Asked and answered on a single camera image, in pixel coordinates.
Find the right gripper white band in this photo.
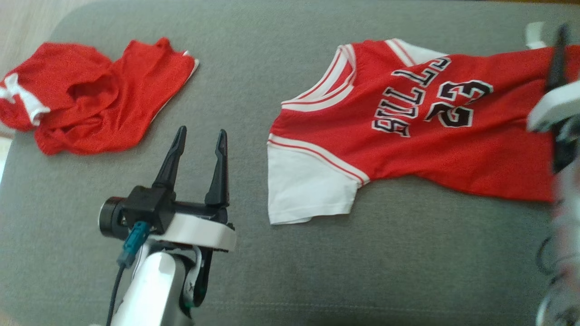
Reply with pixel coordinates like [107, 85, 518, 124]
[527, 24, 580, 134]

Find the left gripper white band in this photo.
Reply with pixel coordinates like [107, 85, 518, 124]
[146, 125, 237, 253]

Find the red shorts white stripe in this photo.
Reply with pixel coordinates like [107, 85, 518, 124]
[0, 37, 200, 156]

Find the red white basketball jersey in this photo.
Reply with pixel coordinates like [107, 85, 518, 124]
[266, 21, 580, 226]

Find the left camera cable teal plug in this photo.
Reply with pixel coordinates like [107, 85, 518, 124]
[106, 221, 151, 326]

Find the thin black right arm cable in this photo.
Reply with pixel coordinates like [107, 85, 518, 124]
[536, 235, 563, 278]

